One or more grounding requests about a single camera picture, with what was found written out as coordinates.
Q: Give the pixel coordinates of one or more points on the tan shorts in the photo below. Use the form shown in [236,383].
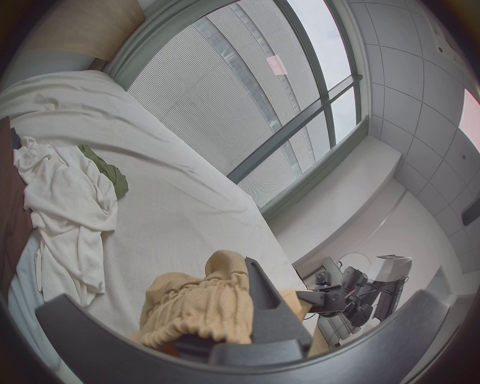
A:
[187,300]

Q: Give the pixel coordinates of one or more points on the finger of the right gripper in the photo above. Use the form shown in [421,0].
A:
[315,298]

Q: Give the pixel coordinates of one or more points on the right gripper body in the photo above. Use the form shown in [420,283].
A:
[333,300]

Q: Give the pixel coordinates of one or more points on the dark brown garment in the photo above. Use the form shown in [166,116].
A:
[11,195]

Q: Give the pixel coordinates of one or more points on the white garment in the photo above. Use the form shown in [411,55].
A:
[67,210]

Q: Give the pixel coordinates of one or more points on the black garment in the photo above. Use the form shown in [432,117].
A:
[15,138]

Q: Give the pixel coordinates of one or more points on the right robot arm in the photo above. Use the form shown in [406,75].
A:
[393,277]

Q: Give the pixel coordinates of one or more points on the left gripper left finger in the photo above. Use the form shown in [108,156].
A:
[195,347]

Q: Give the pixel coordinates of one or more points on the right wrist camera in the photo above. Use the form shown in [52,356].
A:
[322,278]

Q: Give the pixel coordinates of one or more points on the pale grey garment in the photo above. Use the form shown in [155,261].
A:
[26,262]

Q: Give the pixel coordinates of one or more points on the olive green garment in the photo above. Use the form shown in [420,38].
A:
[112,176]

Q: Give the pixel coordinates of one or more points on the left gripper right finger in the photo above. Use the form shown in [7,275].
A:
[273,322]

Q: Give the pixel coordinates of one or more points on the window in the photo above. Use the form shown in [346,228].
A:
[225,93]

